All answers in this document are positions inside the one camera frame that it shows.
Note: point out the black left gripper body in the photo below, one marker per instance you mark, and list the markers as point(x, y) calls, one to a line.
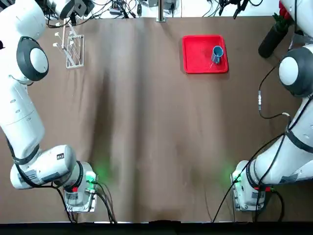
point(69, 8)

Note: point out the blue cup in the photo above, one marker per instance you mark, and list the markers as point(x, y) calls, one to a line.
point(217, 52)

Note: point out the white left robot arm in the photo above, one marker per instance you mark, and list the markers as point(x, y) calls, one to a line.
point(17, 110)

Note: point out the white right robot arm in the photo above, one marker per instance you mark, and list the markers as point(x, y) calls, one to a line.
point(293, 68)

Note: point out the red plastic tray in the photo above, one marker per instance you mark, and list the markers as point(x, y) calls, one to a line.
point(198, 55)

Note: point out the small black power adapter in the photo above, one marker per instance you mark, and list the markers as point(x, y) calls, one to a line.
point(89, 5)

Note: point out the usb hub with plugs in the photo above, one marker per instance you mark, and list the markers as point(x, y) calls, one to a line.
point(115, 9)

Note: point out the black cylindrical vase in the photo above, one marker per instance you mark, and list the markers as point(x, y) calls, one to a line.
point(270, 44)

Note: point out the aluminium post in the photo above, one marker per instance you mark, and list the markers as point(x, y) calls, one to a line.
point(160, 9)

